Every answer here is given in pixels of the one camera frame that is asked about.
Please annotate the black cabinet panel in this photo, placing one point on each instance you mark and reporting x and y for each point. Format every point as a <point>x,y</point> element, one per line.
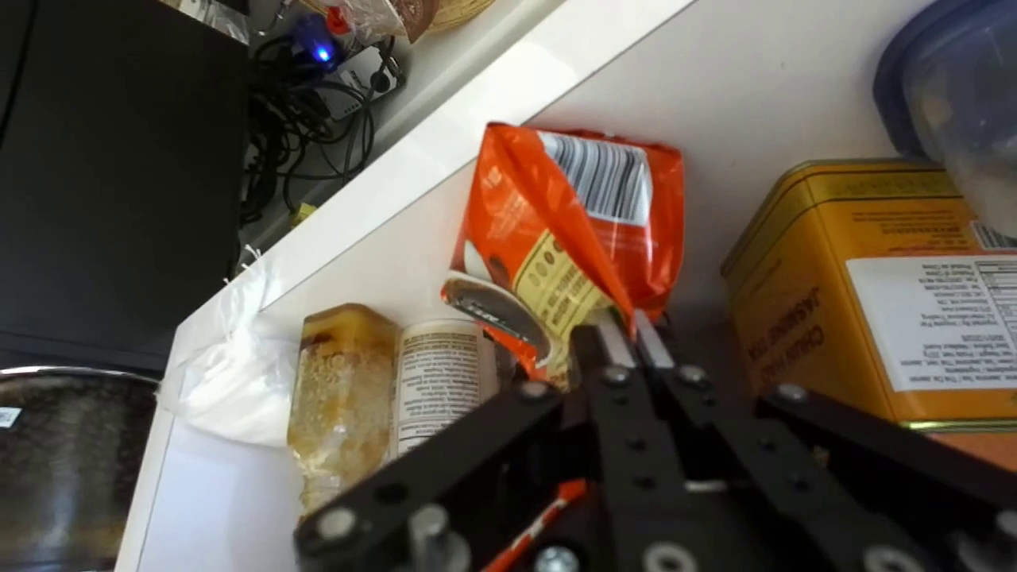
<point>121,137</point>

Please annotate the orange snack packet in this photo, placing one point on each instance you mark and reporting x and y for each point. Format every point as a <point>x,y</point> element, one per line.
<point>556,230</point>

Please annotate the white labelled jar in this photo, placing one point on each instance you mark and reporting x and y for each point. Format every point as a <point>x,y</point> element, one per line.
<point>447,371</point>

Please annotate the yellow metal tin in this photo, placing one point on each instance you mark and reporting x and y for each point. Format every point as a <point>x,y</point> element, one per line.
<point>875,285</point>

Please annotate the amber glass jar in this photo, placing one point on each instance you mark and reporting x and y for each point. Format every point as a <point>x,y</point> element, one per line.
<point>341,401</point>

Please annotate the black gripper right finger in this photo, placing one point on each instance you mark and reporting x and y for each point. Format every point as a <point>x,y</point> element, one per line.
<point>648,340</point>

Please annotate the clear plastic bag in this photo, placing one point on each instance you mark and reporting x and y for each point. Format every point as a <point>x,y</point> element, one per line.
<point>234,364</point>

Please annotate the blue lidded plastic container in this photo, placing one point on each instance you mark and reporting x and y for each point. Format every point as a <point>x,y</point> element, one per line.
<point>947,93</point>

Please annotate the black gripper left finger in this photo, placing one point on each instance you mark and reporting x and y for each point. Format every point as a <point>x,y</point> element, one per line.
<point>601,344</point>

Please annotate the steel pot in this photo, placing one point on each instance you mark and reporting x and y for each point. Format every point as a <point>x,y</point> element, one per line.
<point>70,446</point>

